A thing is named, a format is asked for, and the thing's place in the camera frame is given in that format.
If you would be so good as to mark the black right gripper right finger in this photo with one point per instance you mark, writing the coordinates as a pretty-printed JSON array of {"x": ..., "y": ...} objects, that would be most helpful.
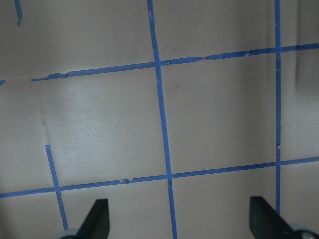
[{"x": 265, "y": 223}]

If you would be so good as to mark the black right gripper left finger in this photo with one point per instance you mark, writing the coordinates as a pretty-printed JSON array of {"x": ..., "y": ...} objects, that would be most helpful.
[{"x": 97, "y": 223}]

